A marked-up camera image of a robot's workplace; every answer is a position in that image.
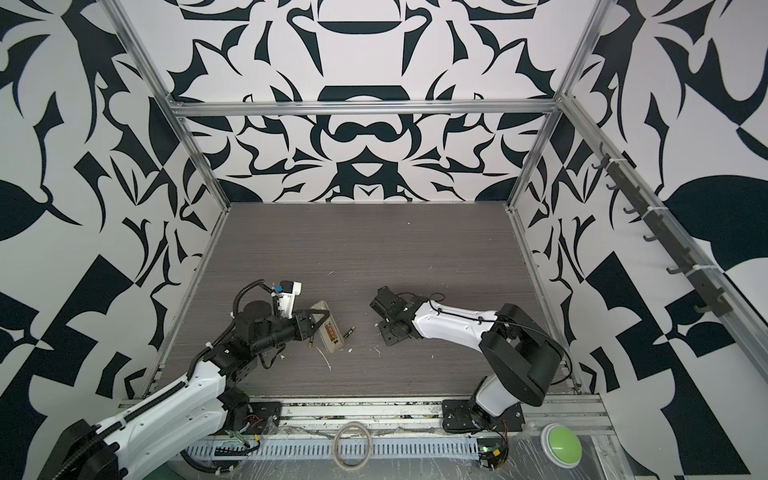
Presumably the white remote control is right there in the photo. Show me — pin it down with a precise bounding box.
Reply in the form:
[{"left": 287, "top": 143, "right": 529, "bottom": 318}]
[{"left": 311, "top": 300, "right": 345, "bottom": 354}]

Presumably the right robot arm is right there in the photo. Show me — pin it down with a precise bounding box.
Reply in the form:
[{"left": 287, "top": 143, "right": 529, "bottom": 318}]
[{"left": 370, "top": 286, "right": 569, "bottom": 419}]

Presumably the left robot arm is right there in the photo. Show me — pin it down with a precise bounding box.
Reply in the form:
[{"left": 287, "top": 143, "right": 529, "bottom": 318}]
[{"left": 39, "top": 280, "right": 331, "bottom": 479}]

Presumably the small electronics board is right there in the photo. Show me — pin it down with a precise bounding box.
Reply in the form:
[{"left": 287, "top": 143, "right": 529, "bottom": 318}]
[{"left": 477, "top": 435, "right": 509, "bottom": 471}]

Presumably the green push button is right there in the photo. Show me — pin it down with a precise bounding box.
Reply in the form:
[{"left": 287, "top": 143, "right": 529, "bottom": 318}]
[{"left": 540, "top": 423, "right": 583, "bottom": 469}]

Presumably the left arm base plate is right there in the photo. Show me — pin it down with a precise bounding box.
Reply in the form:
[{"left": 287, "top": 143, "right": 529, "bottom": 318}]
[{"left": 221, "top": 401, "right": 283, "bottom": 435}]

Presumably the coiled beige cable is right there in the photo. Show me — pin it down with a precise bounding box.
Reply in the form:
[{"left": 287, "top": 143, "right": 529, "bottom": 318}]
[{"left": 332, "top": 421, "right": 374, "bottom": 470}]

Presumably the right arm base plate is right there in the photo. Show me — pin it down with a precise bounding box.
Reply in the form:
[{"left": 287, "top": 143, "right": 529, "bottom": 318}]
[{"left": 441, "top": 399, "right": 525, "bottom": 434}]

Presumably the slotted cable duct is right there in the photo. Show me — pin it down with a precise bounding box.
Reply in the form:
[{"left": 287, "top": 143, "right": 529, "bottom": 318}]
[{"left": 187, "top": 437, "right": 478, "bottom": 462}]

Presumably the black wall hook rail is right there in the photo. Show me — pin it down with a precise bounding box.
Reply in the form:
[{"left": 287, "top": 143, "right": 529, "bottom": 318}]
[{"left": 594, "top": 144, "right": 734, "bottom": 317}]

